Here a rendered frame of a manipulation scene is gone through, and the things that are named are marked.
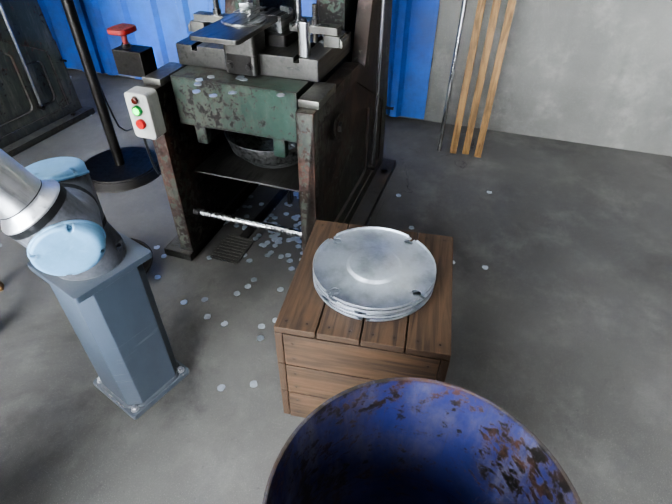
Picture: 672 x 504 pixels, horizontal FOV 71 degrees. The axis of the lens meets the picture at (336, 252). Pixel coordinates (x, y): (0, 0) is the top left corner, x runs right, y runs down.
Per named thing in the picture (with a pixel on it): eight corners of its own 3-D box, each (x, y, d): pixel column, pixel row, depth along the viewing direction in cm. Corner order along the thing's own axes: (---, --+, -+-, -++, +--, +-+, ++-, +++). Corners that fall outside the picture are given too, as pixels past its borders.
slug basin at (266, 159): (302, 186, 152) (301, 158, 146) (209, 168, 160) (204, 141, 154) (336, 140, 177) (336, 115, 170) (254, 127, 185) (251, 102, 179)
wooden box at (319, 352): (429, 442, 118) (451, 355, 96) (283, 414, 124) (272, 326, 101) (435, 323, 148) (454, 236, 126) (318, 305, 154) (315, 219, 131)
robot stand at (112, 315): (135, 421, 122) (74, 299, 93) (93, 385, 130) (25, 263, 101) (190, 372, 134) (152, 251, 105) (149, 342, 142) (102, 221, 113)
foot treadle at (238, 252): (239, 274, 149) (236, 262, 145) (211, 267, 151) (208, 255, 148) (307, 181, 192) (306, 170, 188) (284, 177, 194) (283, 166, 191)
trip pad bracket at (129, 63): (155, 116, 142) (138, 48, 130) (129, 111, 145) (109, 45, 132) (167, 108, 147) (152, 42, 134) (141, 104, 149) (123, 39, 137)
